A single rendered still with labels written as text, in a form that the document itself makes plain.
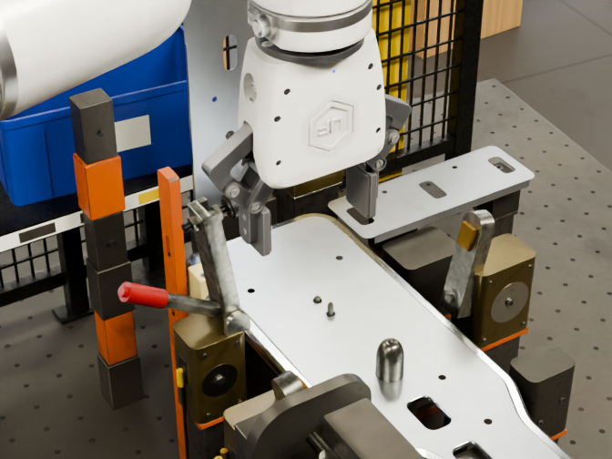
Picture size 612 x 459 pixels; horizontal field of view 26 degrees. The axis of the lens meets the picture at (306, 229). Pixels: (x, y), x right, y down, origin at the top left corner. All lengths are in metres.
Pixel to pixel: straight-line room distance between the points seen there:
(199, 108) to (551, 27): 2.93
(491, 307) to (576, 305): 0.51
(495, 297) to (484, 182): 0.26
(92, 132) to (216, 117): 0.16
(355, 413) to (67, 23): 0.59
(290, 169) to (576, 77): 3.35
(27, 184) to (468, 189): 0.59
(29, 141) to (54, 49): 1.02
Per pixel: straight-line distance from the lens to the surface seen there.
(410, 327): 1.59
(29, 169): 1.75
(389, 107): 0.98
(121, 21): 0.74
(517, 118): 2.61
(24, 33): 0.70
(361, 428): 1.19
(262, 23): 0.87
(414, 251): 1.75
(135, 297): 1.42
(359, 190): 1.00
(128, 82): 1.92
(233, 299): 1.48
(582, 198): 2.39
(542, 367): 1.57
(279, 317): 1.61
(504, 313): 1.67
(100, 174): 1.70
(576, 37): 4.48
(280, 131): 0.90
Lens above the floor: 2.02
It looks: 36 degrees down
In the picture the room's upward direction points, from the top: straight up
